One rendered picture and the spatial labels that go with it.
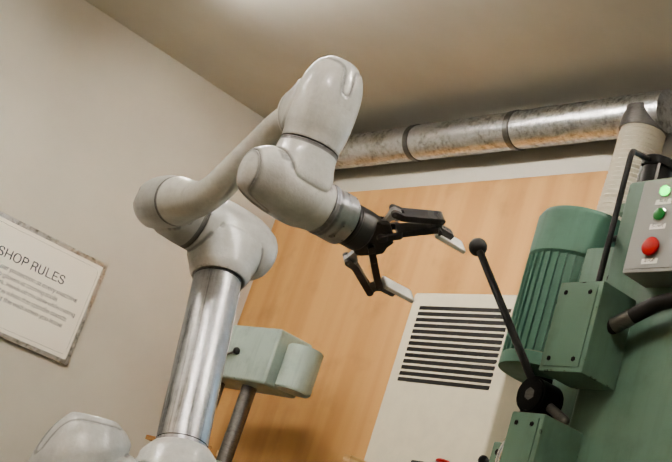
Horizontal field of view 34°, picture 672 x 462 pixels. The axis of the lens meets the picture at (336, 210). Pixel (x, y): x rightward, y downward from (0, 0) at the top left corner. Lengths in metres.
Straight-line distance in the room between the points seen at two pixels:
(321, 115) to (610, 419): 0.65
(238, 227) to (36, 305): 2.49
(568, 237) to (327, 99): 0.52
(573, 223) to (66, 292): 3.08
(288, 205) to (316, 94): 0.19
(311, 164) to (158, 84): 3.33
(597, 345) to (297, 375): 2.48
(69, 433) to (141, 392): 3.02
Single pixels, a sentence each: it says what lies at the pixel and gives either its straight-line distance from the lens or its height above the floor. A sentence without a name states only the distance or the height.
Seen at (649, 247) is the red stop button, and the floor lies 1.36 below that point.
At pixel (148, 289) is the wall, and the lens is 4.98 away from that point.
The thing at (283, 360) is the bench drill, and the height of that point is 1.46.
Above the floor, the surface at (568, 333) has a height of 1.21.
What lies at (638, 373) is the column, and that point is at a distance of 1.75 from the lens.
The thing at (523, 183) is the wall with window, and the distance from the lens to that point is 4.29.
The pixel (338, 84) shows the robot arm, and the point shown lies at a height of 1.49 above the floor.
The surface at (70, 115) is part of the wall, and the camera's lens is 4.83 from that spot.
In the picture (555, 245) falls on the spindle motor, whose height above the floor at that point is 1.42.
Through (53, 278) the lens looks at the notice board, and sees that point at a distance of 4.74.
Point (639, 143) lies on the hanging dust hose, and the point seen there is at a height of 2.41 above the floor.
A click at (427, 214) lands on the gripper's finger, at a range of 1.89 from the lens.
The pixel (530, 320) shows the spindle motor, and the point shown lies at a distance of 1.99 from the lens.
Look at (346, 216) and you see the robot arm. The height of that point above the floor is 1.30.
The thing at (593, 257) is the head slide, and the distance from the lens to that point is 1.96.
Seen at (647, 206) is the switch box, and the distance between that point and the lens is 1.79.
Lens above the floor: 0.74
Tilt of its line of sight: 18 degrees up
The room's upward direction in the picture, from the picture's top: 19 degrees clockwise
